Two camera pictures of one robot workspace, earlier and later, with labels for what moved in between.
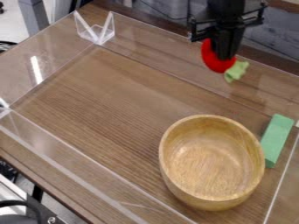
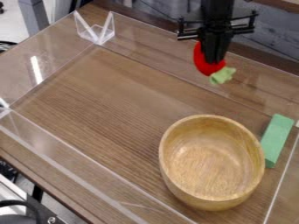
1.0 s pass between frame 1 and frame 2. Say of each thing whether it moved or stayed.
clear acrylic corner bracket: stayed
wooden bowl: stayed
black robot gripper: moved
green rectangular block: stayed
